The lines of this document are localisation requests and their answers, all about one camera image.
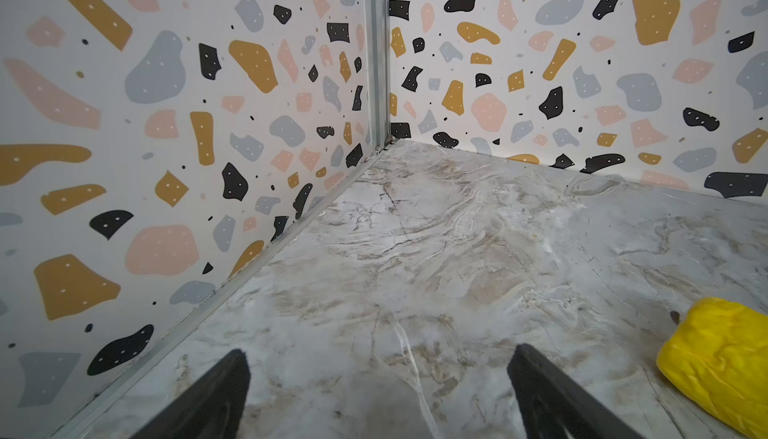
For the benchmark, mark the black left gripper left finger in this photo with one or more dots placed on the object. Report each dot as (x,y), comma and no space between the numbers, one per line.
(211,408)

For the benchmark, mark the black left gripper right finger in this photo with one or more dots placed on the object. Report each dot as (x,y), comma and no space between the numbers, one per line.
(552,405)

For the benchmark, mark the yellow fake lemon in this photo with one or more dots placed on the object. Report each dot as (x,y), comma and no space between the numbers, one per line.
(717,358)

